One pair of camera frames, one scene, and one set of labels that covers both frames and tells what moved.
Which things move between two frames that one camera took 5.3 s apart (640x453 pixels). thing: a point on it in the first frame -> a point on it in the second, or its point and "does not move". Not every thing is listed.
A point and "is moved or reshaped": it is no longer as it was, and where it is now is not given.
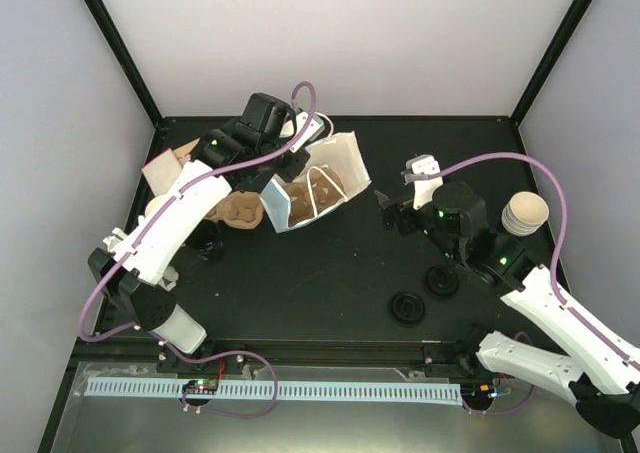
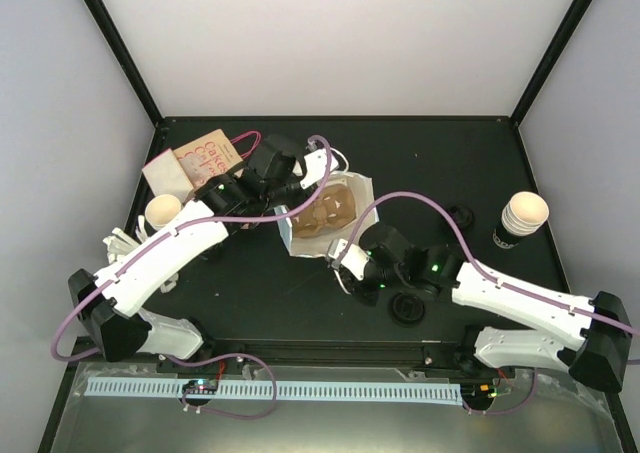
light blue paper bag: x=336 y=171 -> x=364 y=202
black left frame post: x=118 y=46 does not move
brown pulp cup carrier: x=327 y=189 is moved or reshaped
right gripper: x=401 y=213 -> x=357 y=285
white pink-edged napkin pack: x=162 y=172 does not move
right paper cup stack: x=524 y=214 does not move
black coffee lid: x=407 y=309 does not move
